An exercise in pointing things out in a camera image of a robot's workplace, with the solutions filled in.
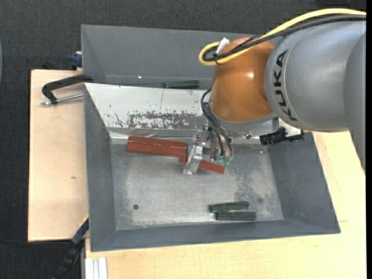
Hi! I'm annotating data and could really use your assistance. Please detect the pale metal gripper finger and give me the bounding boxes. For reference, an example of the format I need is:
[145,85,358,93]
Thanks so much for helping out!
[184,144,196,170]
[183,145,205,176]

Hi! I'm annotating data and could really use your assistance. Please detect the dark green flat block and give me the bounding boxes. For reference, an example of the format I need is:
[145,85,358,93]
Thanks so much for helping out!
[213,211,257,221]
[209,201,251,213]
[164,80,201,89]

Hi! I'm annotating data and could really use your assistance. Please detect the red-brown block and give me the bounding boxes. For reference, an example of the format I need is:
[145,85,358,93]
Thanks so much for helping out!
[128,135,188,150]
[126,142,187,158]
[177,155,226,174]

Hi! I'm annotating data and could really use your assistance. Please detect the black cylinder on white bracket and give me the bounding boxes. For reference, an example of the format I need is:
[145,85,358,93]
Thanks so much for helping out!
[259,126,306,146]

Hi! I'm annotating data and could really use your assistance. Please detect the grey metal bin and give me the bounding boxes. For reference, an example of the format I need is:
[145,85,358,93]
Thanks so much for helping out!
[80,24,342,253]

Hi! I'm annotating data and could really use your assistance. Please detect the pale wood flat board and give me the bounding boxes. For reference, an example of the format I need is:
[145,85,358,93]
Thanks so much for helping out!
[27,69,90,242]

